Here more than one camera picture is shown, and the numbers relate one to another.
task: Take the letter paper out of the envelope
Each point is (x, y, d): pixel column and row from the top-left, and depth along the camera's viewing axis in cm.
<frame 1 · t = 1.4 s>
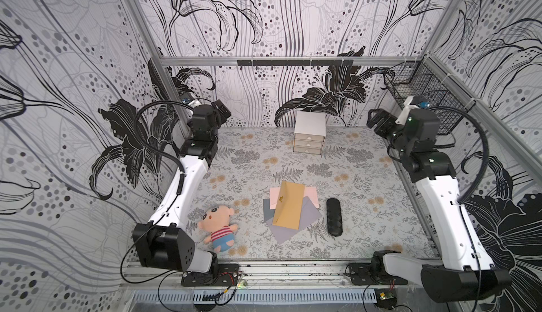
left hand: (216, 111, 76), fingers open
right hand: (381, 114, 68), fingers open
tan kraft envelope: (288, 205, 91), on the table
pink envelope: (308, 191, 95), on the table
dark grey envelope: (268, 213, 90), on the table
black remote control: (335, 225, 84), point 2 cm above the table
pig plush toy: (216, 222, 81), point 6 cm above the table
white mini drawer box: (309, 132, 101), point 14 cm above the table

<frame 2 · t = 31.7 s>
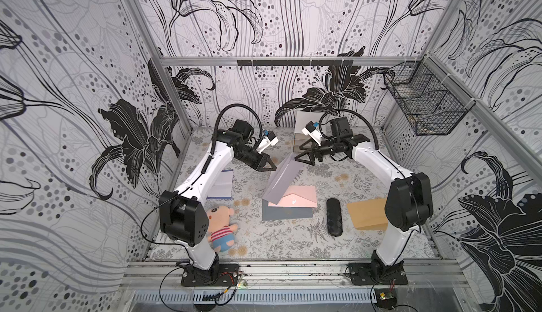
left hand: (273, 170, 77), fingers closed
right hand: (302, 150, 85), fingers open
tan kraft envelope: (364, 220, 87), on the table
pink envelope: (298, 196, 92), point 2 cm above the table
the other named things where they were.

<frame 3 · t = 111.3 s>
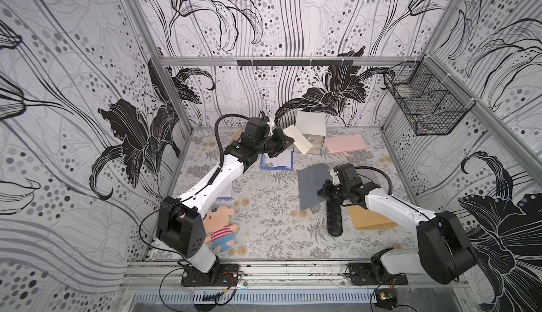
left hand: (296, 143, 76), fingers closed
right hand: (318, 189, 88), fingers closed
pink envelope: (345, 143, 113), on the table
dark grey envelope: (308, 179, 105), on the table
cream folded letter paper: (299, 140, 80), point 27 cm above the table
blue bordered letter paper: (283, 162, 106), on the table
the other named things where they were.

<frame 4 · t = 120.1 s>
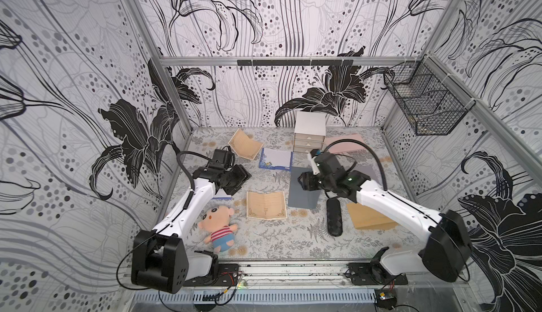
left hand: (249, 182, 83), fingers open
right hand: (305, 176, 83), fingers open
cream folded letter paper: (270, 206, 90), on the table
